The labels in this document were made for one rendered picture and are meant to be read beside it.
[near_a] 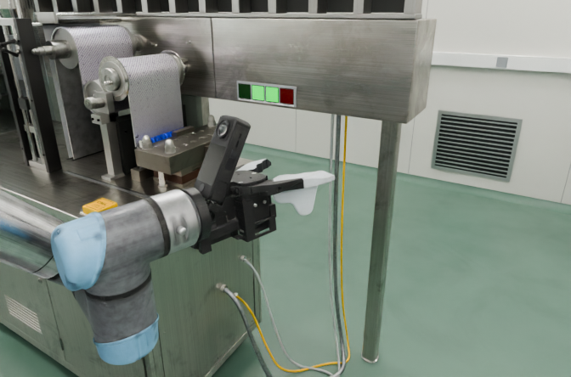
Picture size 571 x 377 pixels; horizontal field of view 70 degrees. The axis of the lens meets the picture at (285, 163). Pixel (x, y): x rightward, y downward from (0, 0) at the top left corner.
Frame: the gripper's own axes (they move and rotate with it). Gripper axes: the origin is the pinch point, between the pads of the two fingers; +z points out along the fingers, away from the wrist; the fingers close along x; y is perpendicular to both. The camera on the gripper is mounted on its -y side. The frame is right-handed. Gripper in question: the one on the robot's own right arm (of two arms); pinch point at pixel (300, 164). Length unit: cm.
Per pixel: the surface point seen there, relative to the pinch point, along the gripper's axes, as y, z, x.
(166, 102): -4, 23, -97
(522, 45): -10, 293, -76
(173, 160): 12, 12, -74
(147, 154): 10, 7, -83
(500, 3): -40, 286, -91
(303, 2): -34, 60, -59
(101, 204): 21, -11, -78
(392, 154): 20, 78, -38
